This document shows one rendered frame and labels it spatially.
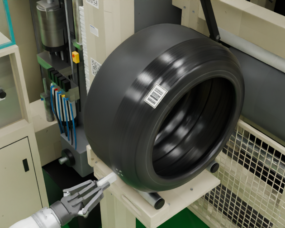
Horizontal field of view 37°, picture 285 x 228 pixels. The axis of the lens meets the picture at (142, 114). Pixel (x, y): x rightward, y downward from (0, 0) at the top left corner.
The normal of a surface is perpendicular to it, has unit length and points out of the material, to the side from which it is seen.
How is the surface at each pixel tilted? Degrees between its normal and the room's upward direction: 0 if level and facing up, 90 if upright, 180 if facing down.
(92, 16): 90
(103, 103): 62
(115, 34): 90
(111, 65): 40
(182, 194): 0
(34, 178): 90
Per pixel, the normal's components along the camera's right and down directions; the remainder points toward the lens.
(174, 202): 0.00, -0.79
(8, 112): 0.63, 0.48
